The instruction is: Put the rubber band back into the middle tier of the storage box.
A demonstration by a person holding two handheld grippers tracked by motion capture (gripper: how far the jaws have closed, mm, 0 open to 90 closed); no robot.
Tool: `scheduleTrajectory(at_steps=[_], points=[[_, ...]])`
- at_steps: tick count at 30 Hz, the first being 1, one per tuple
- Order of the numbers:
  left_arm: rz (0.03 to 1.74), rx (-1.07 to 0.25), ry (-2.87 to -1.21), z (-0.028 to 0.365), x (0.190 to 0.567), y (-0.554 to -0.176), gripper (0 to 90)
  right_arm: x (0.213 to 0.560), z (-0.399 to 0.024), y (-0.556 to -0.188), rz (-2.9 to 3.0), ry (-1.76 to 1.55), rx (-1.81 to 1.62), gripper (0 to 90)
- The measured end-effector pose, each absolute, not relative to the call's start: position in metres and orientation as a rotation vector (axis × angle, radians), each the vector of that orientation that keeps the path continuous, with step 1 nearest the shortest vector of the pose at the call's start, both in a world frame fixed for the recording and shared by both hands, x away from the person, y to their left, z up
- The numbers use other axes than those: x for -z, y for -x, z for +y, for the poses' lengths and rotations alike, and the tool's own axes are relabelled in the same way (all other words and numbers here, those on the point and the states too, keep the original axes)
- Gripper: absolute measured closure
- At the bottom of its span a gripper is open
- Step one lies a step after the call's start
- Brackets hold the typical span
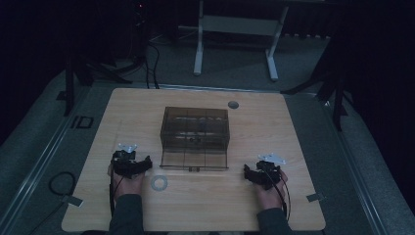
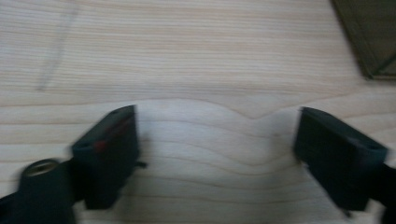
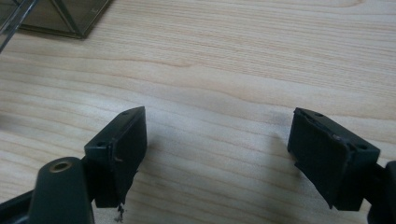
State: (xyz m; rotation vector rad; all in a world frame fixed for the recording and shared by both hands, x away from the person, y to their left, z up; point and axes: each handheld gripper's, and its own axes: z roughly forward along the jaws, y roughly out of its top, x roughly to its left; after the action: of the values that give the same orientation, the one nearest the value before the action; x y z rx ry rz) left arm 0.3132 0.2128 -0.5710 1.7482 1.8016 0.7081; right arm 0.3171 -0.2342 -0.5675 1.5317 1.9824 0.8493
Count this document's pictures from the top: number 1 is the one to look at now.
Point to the transparent brown plastic box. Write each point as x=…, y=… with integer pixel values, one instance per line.
x=194, y=138

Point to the black tripod stand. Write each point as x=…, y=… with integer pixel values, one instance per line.
x=332, y=94
x=81, y=75

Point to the metal floor rail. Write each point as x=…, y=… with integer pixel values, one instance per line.
x=42, y=160
x=355, y=163

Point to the white desk frame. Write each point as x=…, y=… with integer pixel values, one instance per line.
x=238, y=26

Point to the grey table grommet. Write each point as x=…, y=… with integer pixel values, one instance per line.
x=233, y=104

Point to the dark stand with red light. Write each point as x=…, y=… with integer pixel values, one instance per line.
x=140, y=29

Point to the grey tape strip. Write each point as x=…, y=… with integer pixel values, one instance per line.
x=315, y=197
x=73, y=200

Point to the person's left hand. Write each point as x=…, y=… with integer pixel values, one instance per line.
x=129, y=187

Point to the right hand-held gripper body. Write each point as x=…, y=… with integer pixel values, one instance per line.
x=269, y=171

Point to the clear tape roll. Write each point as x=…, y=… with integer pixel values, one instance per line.
x=159, y=182

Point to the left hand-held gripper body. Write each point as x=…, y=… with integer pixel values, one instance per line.
x=125, y=160

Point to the person's right hand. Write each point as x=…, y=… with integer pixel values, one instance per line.
x=273, y=196

